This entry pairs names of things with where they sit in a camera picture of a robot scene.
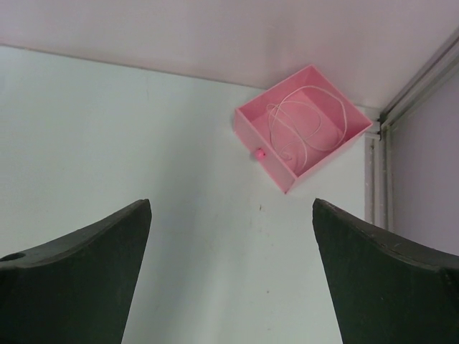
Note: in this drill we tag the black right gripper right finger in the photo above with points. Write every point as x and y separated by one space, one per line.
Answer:
385 288

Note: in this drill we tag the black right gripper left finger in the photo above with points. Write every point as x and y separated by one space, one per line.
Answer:
79 287

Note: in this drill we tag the pink open box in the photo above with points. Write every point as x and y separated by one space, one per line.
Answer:
298 125

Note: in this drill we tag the aluminium frame post right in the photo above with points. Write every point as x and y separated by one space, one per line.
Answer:
379 200

